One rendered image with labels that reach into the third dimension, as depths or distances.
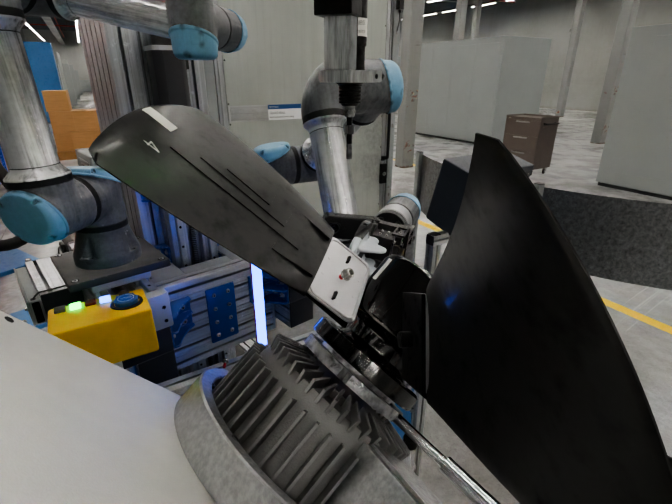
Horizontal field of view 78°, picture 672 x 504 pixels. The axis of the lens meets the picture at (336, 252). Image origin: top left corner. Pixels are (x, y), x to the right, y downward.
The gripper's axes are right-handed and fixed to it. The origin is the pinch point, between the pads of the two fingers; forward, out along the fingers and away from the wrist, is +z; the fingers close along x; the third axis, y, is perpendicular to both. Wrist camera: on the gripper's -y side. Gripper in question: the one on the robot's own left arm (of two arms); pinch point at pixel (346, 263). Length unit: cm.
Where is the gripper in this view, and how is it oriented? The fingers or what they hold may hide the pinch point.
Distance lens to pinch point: 68.6
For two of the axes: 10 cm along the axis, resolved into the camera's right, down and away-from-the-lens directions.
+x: -1.0, 9.0, 4.3
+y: 9.3, 2.4, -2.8
